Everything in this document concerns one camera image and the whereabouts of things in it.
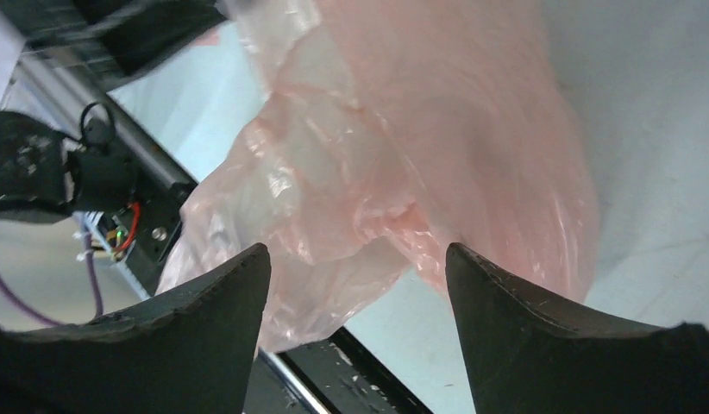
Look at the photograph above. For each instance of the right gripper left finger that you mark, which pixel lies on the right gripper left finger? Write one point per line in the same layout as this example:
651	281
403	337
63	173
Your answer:
187	350

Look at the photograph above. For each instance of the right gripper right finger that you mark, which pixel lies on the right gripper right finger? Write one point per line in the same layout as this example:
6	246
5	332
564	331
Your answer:
529	350

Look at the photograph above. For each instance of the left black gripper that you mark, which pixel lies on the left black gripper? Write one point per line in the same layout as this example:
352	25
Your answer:
113	41

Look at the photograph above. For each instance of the pink plastic trash bag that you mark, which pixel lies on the pink plastic trash bag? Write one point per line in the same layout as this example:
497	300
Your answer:
390	130

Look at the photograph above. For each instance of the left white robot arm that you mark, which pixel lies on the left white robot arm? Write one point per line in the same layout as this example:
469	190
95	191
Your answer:
88	153

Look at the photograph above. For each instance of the black front mounting rail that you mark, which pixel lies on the black front mounting rail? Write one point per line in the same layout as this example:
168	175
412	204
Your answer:
140	224

